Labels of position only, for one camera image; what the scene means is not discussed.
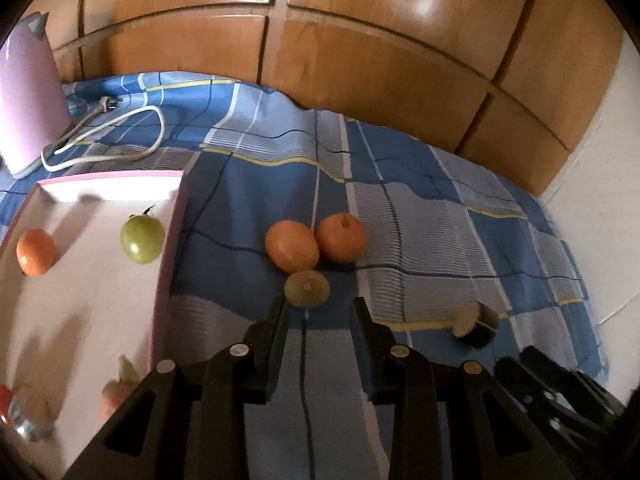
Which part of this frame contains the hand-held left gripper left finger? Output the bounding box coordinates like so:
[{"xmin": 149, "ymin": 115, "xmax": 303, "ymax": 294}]
[{"xmin": 62, "ymin": 297, "xmax": 291, "ymax": 480}]

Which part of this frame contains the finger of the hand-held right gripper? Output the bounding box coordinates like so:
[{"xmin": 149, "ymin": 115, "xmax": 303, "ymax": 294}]
[
  {"xmin": 495, "ymin": 357, "xmax": 608, "ymax": 453},
  {"xmin": 520, "ymin": 345, "xmax": 626, "ymax": 423}
]

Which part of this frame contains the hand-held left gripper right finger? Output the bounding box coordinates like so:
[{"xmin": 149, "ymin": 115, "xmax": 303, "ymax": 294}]
[{"xmin": 350, "ymin": 297, "xmax": 576, "ymax": 480}]

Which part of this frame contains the small pale round fruit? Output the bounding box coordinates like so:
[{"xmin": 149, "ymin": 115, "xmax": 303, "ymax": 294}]
[{"xmin": 284, "ymin": 270, "xmax": 331, "ymax": 308}]

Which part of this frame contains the smooth orange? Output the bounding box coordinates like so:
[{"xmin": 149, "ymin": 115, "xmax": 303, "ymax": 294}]
[
  {"xmin": 265, "ymin": 220, "xmax": 320, "ymax": 273},
  {"xmin": 16, "ymin": 229, "xmax": 57, "ymax": 277}
]

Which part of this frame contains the dark-skinned cut root piece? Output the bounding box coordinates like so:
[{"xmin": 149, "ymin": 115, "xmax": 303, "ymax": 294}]
[{"xmin": 452, "ymin": 301, "xmax": 501, "ymax": 348}]

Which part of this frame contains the orange with stem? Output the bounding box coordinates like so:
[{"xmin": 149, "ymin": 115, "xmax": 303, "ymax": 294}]
[{"xmin": 314, "ymin": 213, "xmax": 369, "ymax": 264}]

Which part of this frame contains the carrot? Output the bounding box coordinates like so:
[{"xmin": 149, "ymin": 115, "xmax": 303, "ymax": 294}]
[{"xmin": 100, "ymin": 355, "xmax": 141, "ymax": 423}]

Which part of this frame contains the green round fruit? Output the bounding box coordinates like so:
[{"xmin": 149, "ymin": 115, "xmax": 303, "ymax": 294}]
[{"xmin": 120, "ymin": 205, "xmax": 166, "ymax": 264}]

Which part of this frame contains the pink rectangular tray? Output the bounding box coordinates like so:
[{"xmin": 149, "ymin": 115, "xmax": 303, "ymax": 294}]
[{"xmin": 0, "ymin": 170, "xmax": 190, "ymax": 461}]

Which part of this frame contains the blue checkered bed sheet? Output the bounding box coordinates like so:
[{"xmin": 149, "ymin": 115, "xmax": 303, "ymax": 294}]
[{"xmin": 0, "ymin": 71, "xmax": 608, "ymax": 480}]

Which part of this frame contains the wooden wardrobe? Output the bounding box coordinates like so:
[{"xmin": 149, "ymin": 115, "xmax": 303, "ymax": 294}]
[{"xmin": 30, "ymin": 0, "xmax": 626, "ymax": 198}]

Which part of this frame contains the kettle base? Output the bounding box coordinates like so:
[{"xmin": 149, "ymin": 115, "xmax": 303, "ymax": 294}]
[{"xmin": 7, "ymin": 147, "xmax": 56, "ymax": 178}]

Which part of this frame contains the pink electric kettle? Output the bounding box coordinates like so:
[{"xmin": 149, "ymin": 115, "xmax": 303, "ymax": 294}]
[{"xmin": 0, "ymin": 11, "xmax": 71, "ymax": 171}]

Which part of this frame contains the white power cable with plug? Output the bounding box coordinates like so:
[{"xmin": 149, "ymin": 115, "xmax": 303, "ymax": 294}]
[{"xmin": 41, "ymin": 96, "xmax": 167, "ymax": 172}]

